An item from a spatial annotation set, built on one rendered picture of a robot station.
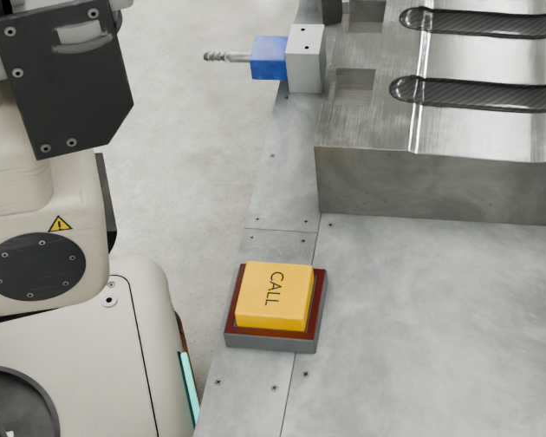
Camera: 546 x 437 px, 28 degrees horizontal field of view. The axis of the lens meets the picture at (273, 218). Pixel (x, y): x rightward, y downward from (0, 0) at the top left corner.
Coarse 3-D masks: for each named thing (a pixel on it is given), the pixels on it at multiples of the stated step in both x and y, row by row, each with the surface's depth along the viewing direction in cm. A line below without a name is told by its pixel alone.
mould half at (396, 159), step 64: (384, 0) 112; (448, 0) 111; (512, 0) 111; (384, 64) 105; (448, 64) 105; (512, 64) 104; (320, 128) 100; (384, 128) 99; (448, 128) 99; (512, 128) 98; (320, 192) 103; (384, 192) 101; (448, 192) 100; (512, 192) 98
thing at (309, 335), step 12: (240, 264) 98; (240, 276) 98; (324, 276) 97; (240, 288) 97; (312, 312) 94; (228, 324) 94; (312, 324) 93; (276, 336) 93; (288, 336) 93; (300, 336) 92; (312, 336) 92
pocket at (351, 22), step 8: (352, 0) 112; (344, 8) 113; (352, 8) 113; (360, 8) 113; (368, 8) 113; (376, 8) 112; (384, 8) 112; (344, 16) 113; (352, 16) 114; (360, 16) 114; (368, 16) 113; (376, 16) 113; (344, 24) 112; (352, 24) 114; (360, 24) 114; (368, 24) 114; (376, 24) 114; (352, 32) 113; (360, 32) 113; (368, 32) 113; (376, 32) 113
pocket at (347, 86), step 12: (336, 72) 106; (348, 72) 105; (360, 72) 105; (372, 72) 105; (336, 84) 107; (348, 84) 107; (360, 84) 106; (372, 84) 106; (336, 96) 106; (348, 96) 106; (360, 96) 106
